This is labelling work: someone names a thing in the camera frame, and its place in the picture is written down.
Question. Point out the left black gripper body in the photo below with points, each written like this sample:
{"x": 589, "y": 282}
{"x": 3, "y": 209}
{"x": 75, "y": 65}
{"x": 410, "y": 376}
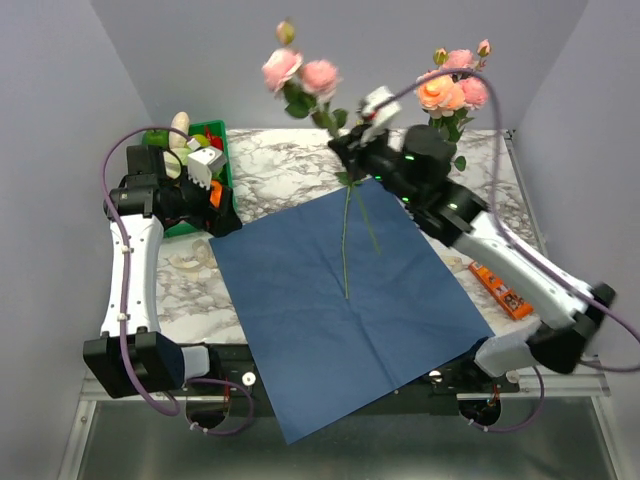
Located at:
{"x": 186, "y": 201}

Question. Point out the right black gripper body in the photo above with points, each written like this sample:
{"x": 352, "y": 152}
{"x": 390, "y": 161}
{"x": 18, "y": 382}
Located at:
{"x": 380, "y": 168}

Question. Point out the cream ribbon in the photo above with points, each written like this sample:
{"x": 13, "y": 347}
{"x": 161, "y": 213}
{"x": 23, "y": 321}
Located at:
{"x": 201, "y": 258}

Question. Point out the blue wrapping paper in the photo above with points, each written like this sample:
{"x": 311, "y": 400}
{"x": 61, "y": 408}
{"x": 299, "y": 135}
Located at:
{"x": 342, "y": 305}

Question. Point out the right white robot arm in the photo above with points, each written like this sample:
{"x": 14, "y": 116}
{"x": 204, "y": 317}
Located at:
{"x": 458, "y": 218}

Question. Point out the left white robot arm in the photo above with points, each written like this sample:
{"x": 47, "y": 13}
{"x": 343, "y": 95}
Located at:
{"x": 131, "y": 353}

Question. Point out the green lettuce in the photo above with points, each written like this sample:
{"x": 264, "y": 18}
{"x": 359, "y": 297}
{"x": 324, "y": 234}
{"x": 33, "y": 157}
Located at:
{"x": 175, "y": 159}

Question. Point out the orange fruit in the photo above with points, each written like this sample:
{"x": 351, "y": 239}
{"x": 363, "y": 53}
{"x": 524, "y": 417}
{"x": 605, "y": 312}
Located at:
{"x": 216, "y": 192}

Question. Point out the green plastic basket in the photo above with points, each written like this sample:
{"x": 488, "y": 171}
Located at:
{"x": 224, "y": 176}

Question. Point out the lime green fruit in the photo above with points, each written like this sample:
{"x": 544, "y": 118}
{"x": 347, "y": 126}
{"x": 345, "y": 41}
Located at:
{"x": 202, "y": 140}

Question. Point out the white radish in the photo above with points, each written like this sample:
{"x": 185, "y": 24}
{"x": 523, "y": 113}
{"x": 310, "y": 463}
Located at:
{"x": 179, "y": 136}

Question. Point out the red chili pepper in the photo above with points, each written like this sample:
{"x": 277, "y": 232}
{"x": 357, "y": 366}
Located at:
{"x": 214, "y": 141}

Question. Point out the orange snack packet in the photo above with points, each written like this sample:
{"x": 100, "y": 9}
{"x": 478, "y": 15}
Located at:
{"x": 513, "y": 304}

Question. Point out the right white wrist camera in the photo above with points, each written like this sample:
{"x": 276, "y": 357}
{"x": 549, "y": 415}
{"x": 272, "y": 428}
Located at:
{"x": 377, "y": 110}

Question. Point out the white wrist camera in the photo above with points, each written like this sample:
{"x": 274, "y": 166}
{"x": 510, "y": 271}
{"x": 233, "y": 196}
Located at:
{"x": 377, "y": 110}
{"x": 203, "y": 164}

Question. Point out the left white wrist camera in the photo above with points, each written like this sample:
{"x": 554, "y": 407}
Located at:
{"x": 203, "y": 164}

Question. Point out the aluminium frame bar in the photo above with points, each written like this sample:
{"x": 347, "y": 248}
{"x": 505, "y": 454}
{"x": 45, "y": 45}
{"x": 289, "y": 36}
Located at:
{"x": 584, "y": 382}

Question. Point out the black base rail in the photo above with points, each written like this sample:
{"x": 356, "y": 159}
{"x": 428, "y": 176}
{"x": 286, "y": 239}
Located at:
{"x": 446, "y": 391}

